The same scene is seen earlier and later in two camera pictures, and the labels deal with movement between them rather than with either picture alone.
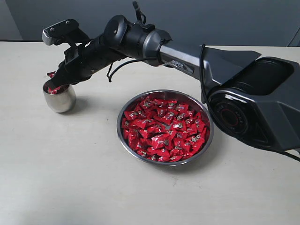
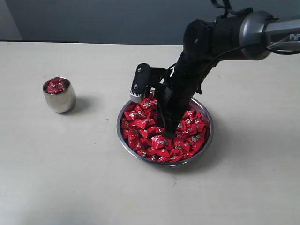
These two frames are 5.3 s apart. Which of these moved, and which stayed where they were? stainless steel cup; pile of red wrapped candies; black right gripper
Moved: black right gripper
Stayed: stainless steel cup; pile of red wrapped candies
